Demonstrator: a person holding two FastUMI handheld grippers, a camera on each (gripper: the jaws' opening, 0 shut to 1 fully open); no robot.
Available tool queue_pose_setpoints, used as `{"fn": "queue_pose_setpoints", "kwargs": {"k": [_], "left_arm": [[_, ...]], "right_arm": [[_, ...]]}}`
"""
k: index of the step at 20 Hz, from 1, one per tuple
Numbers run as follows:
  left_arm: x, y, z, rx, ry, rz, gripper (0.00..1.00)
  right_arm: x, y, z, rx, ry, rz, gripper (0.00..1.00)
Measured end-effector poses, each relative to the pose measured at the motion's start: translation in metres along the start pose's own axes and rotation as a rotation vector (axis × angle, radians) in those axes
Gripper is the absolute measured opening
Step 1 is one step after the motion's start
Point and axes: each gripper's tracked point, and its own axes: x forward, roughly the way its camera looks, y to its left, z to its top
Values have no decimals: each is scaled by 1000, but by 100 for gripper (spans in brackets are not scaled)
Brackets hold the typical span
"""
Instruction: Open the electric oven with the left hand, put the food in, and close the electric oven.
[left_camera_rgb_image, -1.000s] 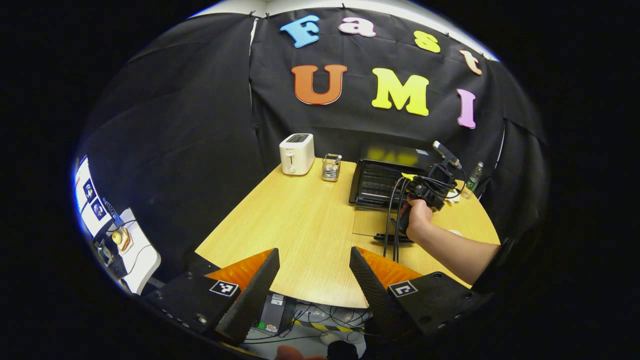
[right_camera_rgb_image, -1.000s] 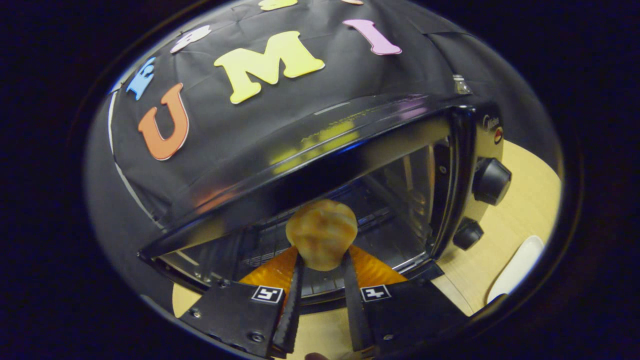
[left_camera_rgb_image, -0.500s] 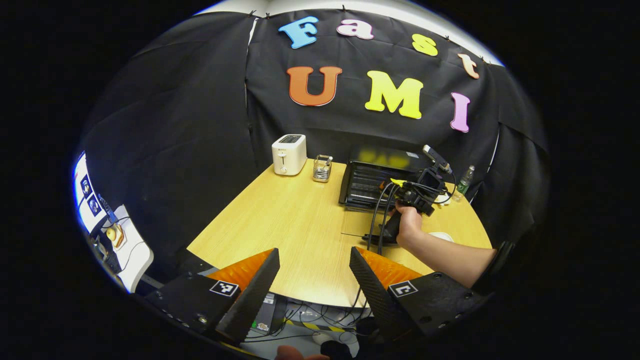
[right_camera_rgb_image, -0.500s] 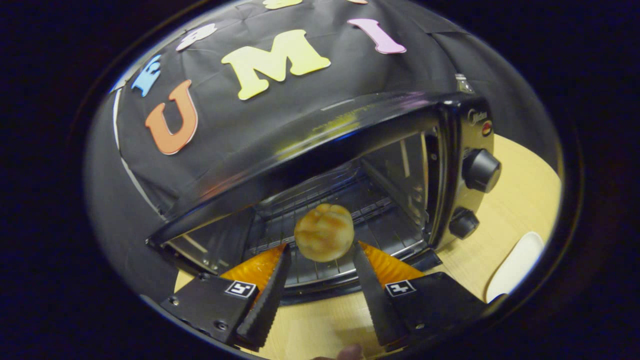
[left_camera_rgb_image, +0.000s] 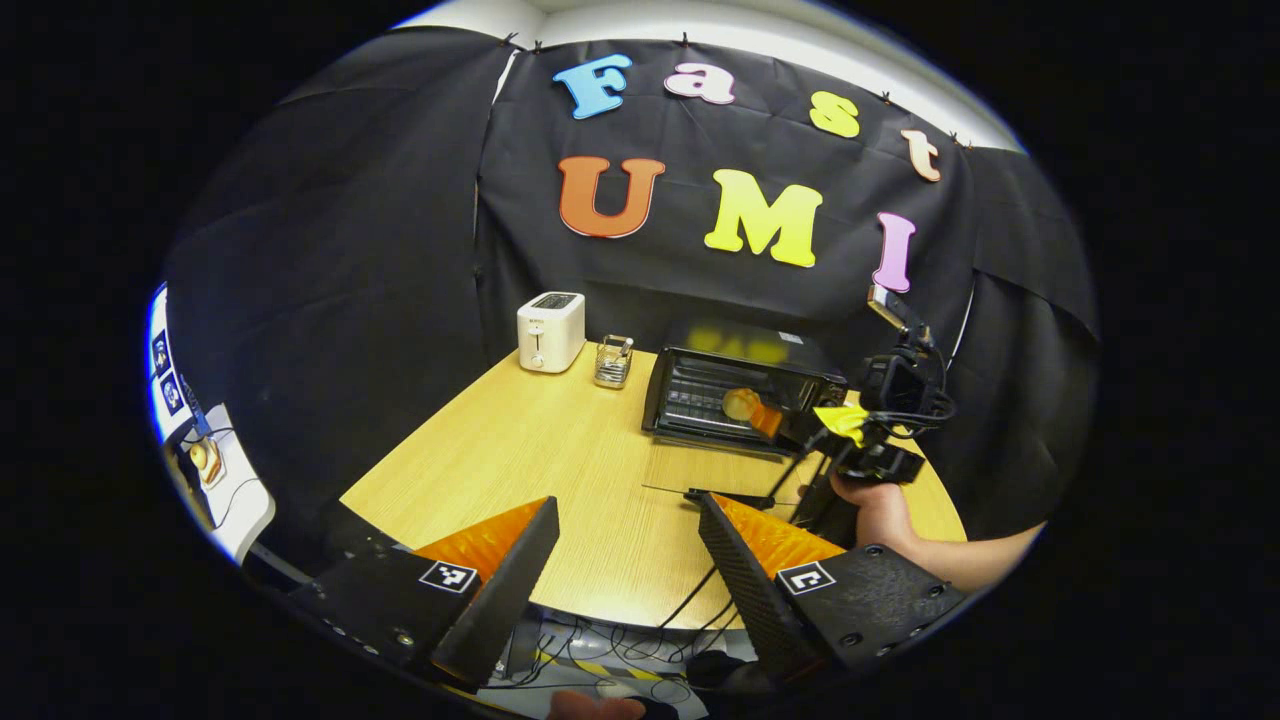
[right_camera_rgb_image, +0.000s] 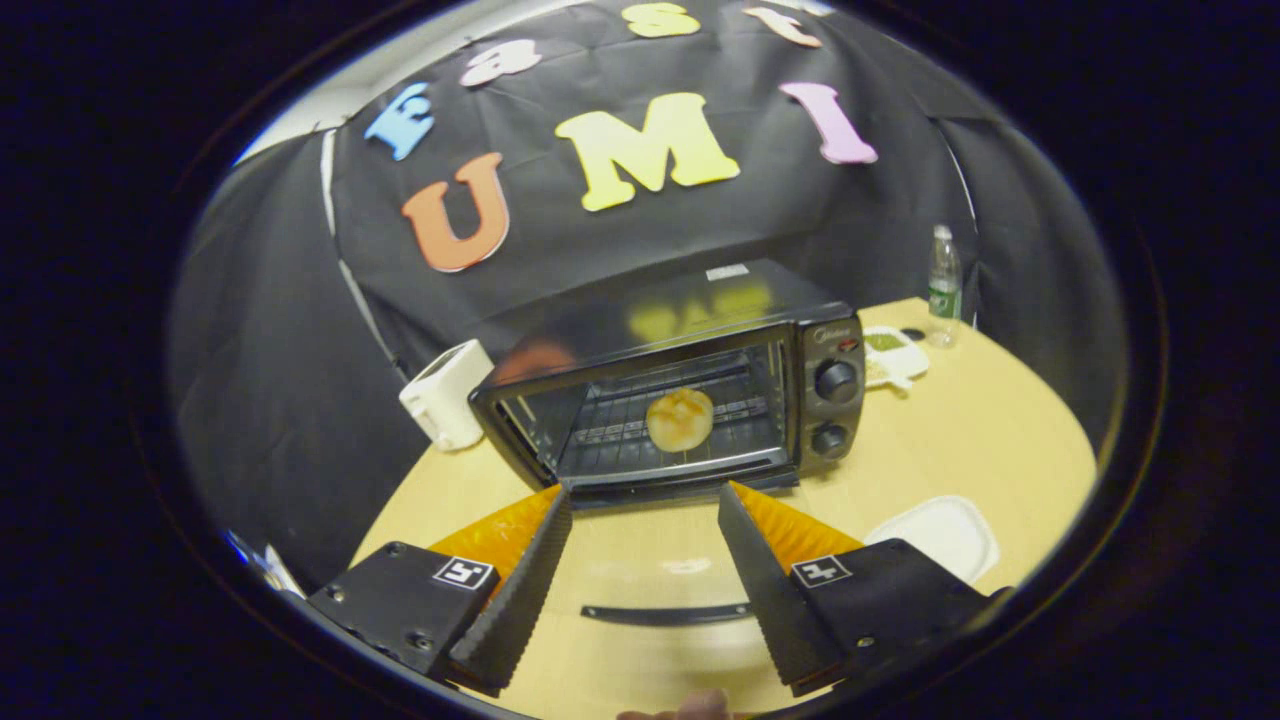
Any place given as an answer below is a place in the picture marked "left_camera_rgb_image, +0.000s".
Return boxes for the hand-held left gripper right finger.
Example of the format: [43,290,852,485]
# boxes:
[696,492,968,691]

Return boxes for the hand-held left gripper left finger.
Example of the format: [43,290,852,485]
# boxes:
[285,496,562,691]

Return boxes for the black electric oven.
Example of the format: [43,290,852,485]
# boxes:
[640,320,851,511]

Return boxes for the white toaster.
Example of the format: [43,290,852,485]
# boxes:
[517,292,586,374]

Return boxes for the white side table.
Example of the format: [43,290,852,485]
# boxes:
[165,400,277,566]

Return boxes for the black backdrop cloth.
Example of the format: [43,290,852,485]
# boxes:
[165,25,1101,571]

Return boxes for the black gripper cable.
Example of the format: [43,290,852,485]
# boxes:
[655,450,811,631]

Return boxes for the bundle of black floor cables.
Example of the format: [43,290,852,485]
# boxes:
[510,565,761,701]

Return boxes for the small metal wire rack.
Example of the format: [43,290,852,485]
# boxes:
[594,335,634,389]

